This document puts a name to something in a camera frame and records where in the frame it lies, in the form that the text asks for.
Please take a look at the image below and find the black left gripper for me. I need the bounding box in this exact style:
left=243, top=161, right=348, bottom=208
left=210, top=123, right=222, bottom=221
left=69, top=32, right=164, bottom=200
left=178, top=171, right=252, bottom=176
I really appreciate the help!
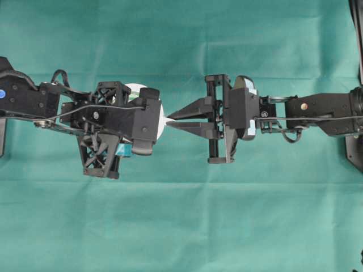
left=61, top=81, right=131, bottom=179

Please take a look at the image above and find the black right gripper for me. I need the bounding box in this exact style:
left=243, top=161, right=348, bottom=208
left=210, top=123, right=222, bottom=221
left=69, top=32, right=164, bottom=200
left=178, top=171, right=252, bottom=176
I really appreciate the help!
left=167, top=74, right=238, bottom=164

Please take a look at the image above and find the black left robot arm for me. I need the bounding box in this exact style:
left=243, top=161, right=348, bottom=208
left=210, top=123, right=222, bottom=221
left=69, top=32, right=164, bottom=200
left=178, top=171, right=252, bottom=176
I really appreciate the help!
left=1, top=57, right=131, bottom=179

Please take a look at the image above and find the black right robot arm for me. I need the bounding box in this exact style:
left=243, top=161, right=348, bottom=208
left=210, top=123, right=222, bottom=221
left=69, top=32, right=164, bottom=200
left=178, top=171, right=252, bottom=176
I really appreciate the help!
left=167, top=74, right=362, bottom=164

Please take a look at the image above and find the green table cloth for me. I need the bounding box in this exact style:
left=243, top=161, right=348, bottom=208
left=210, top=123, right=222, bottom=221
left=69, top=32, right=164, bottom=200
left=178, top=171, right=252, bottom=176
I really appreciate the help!
left=1, top=1, right=362, bottom=271

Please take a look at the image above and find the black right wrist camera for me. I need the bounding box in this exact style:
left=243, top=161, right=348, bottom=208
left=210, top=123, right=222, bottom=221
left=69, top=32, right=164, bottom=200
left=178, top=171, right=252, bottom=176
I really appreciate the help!
left=229, top=75, right=260, bottom=141

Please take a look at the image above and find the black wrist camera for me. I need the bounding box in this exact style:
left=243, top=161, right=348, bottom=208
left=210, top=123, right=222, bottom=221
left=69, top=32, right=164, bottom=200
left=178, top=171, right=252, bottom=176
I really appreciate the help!
left=229, top=75, right=260, bottom=141
left=126, top=83, right=161, bottom=156

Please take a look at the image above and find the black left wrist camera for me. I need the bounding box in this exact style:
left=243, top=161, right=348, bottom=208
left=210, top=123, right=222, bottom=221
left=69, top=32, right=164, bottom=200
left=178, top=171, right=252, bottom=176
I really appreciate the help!
left=126, top=83, right=161, bottom=156

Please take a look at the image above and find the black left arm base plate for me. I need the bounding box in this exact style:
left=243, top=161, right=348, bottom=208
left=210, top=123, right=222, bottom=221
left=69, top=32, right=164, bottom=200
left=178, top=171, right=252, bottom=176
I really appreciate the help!
left=0, top=118, right=7, bottom=157

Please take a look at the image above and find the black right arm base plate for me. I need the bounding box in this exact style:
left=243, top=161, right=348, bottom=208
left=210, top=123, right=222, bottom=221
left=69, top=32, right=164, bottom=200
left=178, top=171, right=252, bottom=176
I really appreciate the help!
left=345, top=135, right=362, bottom=172

